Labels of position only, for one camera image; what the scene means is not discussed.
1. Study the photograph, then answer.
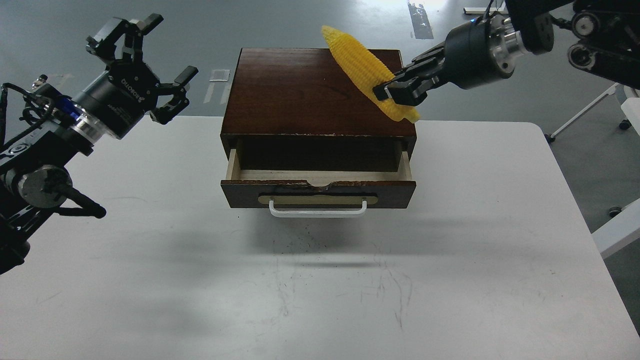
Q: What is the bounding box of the white floor tape marker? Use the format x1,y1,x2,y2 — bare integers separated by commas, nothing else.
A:
208,69,231,83

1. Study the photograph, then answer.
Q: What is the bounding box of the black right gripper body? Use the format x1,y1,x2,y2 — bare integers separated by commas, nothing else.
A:
439,19,521,90

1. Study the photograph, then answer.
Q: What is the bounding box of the dark wooden cabinet box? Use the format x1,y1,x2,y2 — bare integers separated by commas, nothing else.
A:
220,47,418,172

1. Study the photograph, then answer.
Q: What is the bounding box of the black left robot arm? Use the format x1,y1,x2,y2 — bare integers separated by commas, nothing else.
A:
0,13,198,274

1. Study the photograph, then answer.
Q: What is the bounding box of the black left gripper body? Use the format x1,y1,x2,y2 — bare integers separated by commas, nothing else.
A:
75,64,160,139

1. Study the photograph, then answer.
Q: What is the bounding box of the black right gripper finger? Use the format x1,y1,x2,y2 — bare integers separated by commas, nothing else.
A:
395,41,447,84
372,70,453,107

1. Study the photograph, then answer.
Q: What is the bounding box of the wooden drawer with white handle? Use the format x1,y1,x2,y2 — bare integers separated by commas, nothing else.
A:
221,139,417,217

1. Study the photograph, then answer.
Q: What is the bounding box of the grey floor tape strip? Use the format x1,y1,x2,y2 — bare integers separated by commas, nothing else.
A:
407,0,434,40

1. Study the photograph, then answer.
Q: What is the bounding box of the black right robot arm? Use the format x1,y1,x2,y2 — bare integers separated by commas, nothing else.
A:
371,0,640,107

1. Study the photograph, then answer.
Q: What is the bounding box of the white office chair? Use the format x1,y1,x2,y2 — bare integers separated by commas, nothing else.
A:
544,82,640,144

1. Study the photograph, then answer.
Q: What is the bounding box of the yellow corn cob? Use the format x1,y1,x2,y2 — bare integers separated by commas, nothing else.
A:
321,25,420,124

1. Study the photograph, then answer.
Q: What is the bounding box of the white desk frame base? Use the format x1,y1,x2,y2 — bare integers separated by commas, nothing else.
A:
462,3,508,16

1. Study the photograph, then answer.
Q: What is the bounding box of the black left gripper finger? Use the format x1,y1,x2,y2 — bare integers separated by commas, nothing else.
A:
150,65,199,125
86,13,164,69

